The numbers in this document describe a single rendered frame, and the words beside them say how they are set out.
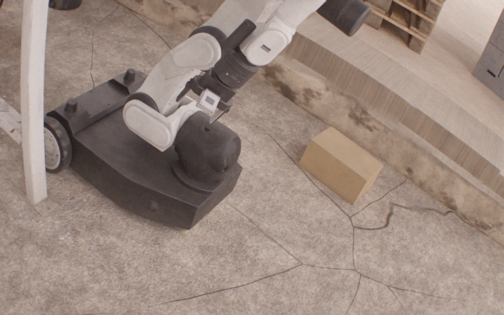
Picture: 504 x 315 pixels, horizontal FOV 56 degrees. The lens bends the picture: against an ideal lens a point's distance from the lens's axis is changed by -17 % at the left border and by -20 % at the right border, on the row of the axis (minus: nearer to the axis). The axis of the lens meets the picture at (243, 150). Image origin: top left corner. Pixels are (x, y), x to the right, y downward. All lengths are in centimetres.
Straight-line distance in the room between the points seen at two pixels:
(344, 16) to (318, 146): 100
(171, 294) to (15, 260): 52
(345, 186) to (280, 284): 64
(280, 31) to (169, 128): 60
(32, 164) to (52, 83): 78
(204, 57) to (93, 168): 54
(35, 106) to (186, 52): 49
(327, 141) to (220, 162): 76
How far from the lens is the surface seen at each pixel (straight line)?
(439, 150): 269
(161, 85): 175
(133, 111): 179
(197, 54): 159
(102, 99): 202
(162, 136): 175
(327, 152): 232
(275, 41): 129
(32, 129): 164
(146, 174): 178
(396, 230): 238
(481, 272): 256
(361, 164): 235
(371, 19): 345
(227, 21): 158
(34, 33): 150
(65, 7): 313
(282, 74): 281
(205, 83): 139
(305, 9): 128
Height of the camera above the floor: 128
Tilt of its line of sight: 33 degrees down
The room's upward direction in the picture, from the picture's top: 23 degrees clockwise
